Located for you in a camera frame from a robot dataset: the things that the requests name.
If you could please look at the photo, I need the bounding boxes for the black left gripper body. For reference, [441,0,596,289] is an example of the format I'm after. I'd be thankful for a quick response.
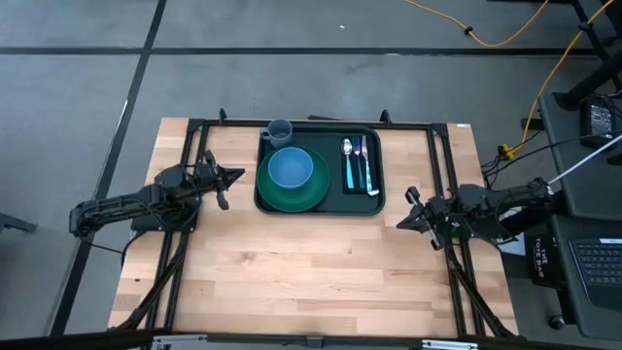
[192,148,231,212]

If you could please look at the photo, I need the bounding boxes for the silver bracket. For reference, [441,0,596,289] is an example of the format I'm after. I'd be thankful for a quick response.
[149,333,211,350]
[419,338,481,350]

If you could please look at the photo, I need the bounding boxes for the grey laptop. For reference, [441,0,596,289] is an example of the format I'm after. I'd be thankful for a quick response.
[568,236,622,312]

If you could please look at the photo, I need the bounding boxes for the knife with teal handle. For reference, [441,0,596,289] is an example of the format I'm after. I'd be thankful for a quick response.
[360,134,381,197]

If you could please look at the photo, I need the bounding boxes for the black aluminium table frame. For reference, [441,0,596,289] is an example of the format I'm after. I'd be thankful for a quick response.
[109,107,520,341]

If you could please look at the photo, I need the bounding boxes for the black cloth napkin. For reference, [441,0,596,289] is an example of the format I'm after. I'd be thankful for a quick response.
[340,135,377,196]

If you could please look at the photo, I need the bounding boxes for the black tote bag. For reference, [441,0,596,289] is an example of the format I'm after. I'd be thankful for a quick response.
[526,231,566,289]

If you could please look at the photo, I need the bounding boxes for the dark green tray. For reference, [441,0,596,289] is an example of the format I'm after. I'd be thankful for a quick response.
[253,124,388,217]

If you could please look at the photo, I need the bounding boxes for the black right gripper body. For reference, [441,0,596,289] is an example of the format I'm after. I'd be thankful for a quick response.
[405,185,459,252]

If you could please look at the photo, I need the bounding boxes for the fork with teal handle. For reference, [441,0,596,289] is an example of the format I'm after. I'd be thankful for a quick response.
[352,136,367,191]

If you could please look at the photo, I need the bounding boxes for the black crossbar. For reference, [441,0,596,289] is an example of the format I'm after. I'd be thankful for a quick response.
[0,328,622,350]

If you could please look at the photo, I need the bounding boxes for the spoon with teal handle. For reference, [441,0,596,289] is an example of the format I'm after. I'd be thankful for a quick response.
[340,137,357,191]

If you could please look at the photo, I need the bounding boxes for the green plate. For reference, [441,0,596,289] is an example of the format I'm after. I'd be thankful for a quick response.
[256,144,331,214]

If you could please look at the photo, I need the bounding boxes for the grey mug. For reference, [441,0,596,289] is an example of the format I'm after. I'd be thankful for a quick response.
[259,118,295,150]

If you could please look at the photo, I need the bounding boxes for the yellow cable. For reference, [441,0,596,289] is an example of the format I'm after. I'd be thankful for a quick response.
[401,0,553,49]
[499,0,617,161]

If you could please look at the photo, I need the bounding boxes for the black stand leg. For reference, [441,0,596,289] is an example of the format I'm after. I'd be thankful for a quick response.
[553,0,622,112]

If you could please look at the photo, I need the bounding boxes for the white cable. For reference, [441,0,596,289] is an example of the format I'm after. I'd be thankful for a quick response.
[546,131,622,187]

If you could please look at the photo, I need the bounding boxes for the grey desk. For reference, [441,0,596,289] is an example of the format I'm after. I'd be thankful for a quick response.
[536,91,622,341]

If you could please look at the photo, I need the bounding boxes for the grey metal foot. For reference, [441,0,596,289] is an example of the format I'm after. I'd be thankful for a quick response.
[0,211,40,235]

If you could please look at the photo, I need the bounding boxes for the black power adapter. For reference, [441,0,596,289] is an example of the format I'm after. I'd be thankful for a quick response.
[579,95,620,151]

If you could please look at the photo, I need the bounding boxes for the blue bowl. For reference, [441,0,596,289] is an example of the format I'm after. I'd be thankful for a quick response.
[266,146,316,191]

